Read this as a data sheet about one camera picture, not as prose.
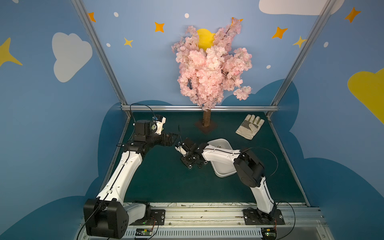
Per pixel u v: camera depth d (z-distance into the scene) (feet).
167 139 2.29
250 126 3.76
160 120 2.27
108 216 1.28
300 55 2.84
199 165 2.99
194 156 2.27
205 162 3.05
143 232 2.35
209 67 2.04
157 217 2.41
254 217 2.44
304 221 2.42
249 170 1.74
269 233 2.39
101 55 2.81
